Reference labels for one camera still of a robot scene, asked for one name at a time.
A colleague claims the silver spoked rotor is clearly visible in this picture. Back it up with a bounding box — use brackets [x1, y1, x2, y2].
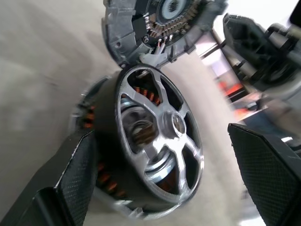
[93, 65, 205, 218]

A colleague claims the motor housing with copper coils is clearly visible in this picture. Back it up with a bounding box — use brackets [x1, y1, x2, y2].
[68, 75, 151, 222]

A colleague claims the grey motor lid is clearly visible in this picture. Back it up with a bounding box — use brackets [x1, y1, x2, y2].
[101, 0, 228, 69]

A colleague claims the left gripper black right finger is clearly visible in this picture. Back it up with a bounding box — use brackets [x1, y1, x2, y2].
[227, 122, 301, 226]

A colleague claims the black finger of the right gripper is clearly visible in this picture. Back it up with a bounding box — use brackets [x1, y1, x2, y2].
[222, 13, 269, 91]

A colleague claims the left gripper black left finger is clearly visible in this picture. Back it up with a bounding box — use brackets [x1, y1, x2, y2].
[0, 130, 97, 226]

